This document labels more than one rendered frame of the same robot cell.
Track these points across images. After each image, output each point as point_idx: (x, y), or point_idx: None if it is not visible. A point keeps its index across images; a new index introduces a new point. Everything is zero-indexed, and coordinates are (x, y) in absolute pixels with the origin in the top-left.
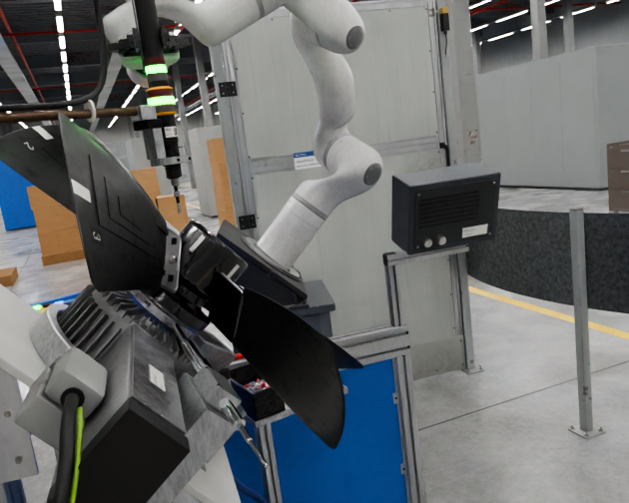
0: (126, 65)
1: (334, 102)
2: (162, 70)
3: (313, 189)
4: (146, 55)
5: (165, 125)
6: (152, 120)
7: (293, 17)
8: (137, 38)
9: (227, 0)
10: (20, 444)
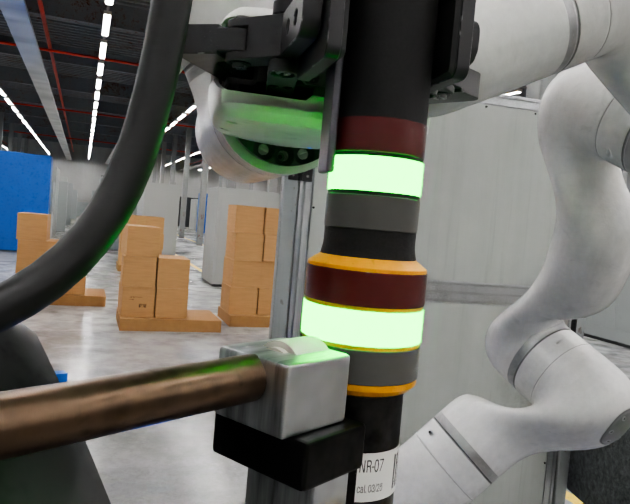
0: (226, 122)
1: (596, 278)
2: (413, 187)
3: (487, 425)
4: (359, 103)
5: (365, 444)
6: (329, 442)
7: (562, 91)
8: (344, 13)
9: (505, 9)
10: None
